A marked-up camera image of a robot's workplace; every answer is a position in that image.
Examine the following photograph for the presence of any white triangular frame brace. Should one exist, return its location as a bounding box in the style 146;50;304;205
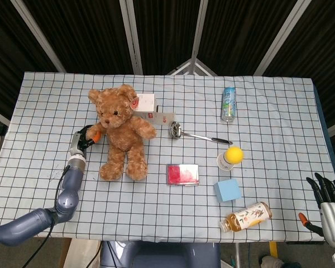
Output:
167;57;217;76

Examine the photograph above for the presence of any yellow ball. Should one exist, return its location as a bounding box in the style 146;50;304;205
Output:
225;146;245;164

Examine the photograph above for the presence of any red ink pad case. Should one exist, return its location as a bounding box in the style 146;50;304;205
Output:
166;164;200;185

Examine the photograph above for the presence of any blue foam cube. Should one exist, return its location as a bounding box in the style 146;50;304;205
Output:
214;179;242;202

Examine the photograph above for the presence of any blue green drink can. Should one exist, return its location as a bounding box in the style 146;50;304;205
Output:
221;87;237;122

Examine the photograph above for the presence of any blue grey robot torso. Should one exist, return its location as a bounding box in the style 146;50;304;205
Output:
99;241;221;268

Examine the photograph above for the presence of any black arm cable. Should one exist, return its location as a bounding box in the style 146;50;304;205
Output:
30;164;72;268

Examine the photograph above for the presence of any brown teddy bear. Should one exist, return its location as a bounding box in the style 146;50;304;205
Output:
85;84;157;181

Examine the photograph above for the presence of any black grid checkered tablecloth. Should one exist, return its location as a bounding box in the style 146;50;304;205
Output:
0;71;335;243

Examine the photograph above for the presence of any amber tea bottle white cap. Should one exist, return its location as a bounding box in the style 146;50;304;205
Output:
219;202;272;232

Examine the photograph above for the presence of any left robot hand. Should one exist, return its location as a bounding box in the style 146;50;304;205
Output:
69;125;102;156

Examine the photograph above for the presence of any white metal frame post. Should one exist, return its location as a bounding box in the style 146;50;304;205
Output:
10;0;66;73
119;0;143;75
253;0;313;75
189;0;209;61

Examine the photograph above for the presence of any white carton with red logo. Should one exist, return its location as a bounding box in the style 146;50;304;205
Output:
132;93;176;127

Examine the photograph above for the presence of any steel ladle with black handle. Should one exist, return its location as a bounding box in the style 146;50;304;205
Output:
169;121;233;145

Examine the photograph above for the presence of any white paper cup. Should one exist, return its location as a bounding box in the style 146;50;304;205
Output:
216;152;235;171

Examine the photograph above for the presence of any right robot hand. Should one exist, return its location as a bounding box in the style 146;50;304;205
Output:
298;172;335;248

